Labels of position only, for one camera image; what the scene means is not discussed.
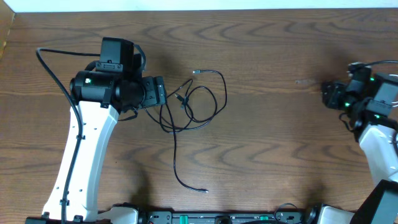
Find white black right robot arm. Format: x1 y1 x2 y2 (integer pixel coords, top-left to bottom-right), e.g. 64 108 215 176
306 62 397 223

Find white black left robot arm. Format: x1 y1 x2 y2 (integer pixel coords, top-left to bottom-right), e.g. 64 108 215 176
25 37 167 224

